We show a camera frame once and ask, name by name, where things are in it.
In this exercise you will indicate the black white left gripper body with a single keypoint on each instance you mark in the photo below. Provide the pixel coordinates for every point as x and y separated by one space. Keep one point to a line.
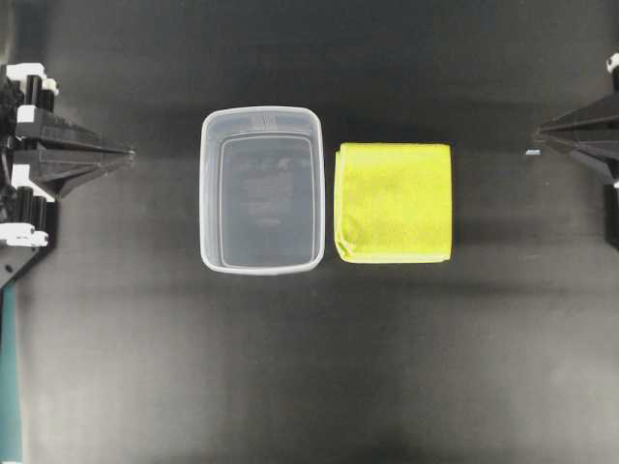
27 200

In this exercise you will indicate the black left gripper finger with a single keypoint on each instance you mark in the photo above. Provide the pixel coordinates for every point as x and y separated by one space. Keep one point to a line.
58 172
51 130

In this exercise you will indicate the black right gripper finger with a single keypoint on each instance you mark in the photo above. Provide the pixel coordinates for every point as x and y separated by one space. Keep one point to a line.
603 162
598 115

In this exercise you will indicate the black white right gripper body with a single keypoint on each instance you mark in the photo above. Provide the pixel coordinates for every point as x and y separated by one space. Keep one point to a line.
611 193

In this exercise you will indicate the clear plastic container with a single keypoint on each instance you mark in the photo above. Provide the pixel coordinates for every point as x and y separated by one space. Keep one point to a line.
261 191

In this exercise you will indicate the folded yellow towel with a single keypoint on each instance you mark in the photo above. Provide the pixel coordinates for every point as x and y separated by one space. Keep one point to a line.
393 203

